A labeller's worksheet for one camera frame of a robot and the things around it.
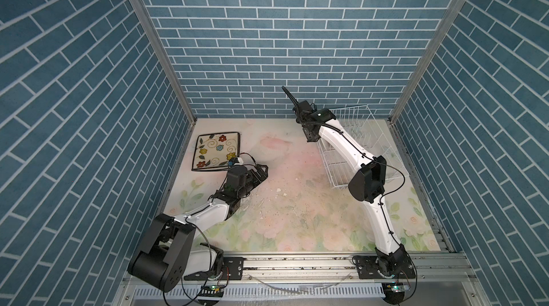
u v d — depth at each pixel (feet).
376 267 2.40
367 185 1.89
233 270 2.42
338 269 2.47
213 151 3.35
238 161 2.70
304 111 2.41
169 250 1.38
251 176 2.53
